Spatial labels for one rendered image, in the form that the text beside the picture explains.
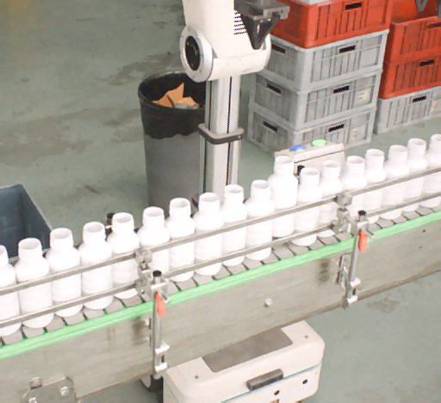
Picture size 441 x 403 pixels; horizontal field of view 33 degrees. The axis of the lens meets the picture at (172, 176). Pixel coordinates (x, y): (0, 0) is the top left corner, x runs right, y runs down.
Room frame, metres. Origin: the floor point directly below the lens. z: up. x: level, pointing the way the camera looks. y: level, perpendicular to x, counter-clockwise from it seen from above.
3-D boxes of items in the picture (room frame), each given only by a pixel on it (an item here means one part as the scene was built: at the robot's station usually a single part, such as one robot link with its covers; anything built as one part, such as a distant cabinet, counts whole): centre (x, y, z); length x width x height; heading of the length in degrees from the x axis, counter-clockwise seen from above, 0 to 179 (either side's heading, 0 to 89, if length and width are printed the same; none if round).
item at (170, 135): (2.96, -0.07, 0.32); 0.45 x 0.45 x 0.64
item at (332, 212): (1.32, -0.32, 1.08); 0.06 x 0.06 x 0.17
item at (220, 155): (1.95, -0.14, 0.74); 0.11 x 0.11 x 0.40; 27
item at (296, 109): (3.73, -0.77, 0.33); 0.61 x 0.41 x 0.22; 123
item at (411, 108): (4.14, -1.35, 0.11); 0.61 x 0.41 x 0.22; 120
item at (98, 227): (1.07, 0.14, 1.08); 0.06 x 0.06 x 0.17
